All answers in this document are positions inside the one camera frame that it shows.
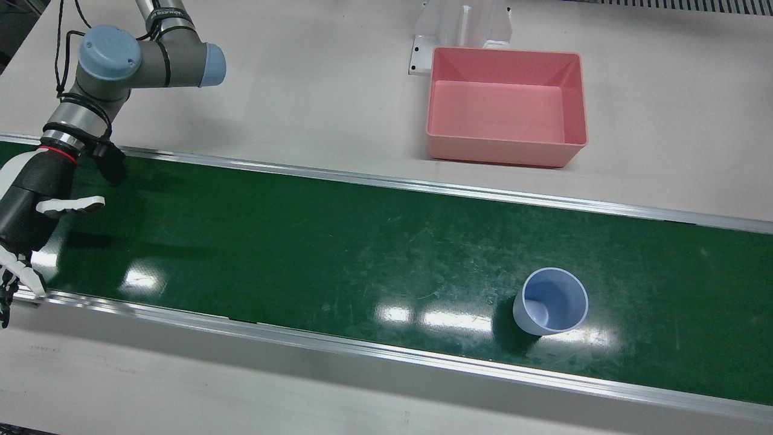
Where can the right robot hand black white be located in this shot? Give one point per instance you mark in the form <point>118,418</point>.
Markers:
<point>30,199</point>

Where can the light blue plastic cup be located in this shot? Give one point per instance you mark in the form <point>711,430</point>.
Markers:
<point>552,302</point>

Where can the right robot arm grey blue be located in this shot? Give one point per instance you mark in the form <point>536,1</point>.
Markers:
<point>151,60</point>

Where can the pink plastic box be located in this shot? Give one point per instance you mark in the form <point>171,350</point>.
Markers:
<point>504,109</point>

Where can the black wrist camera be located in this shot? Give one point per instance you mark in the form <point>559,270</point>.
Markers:
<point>110,162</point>

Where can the green conveyor belt aluminium frame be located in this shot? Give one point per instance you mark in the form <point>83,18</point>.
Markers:
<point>302,241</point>

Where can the white metal mounting bracket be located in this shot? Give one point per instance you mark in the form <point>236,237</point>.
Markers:
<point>459,24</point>

